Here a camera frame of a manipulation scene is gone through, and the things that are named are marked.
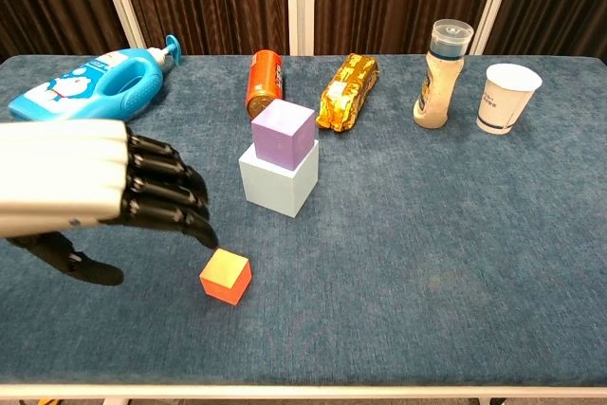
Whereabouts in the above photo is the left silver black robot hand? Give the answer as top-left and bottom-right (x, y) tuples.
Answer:
(0, 119), (220, 286)

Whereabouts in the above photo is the small orange block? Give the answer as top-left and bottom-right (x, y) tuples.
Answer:
(198, 248), (253, 306)

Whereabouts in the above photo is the purple block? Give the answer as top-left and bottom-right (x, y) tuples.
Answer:
(250, 99), (317, 173)

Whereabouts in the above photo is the blue detergent pump bottle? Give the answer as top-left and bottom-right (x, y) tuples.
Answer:
(8, 34), (183, 122)

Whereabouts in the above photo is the large white cube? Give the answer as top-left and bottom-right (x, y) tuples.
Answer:
(237, 138), (320, 220)

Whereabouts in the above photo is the orange drink can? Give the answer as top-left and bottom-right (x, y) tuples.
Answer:
(245, 49), (285, 120)

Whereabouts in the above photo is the gold foil snack package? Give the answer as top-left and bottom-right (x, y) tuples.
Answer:
(316, 53), (381, 134)

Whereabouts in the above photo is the blue table mat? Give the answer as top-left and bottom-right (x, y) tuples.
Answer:
(0, 53), (607, 387)

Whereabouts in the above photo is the seasoning bottle with clear cap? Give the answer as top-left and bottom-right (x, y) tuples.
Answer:
(412, 18), (474, 130)

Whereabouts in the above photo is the white paper cup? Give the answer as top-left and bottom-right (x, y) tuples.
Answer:
(475, 63), (543, 136)

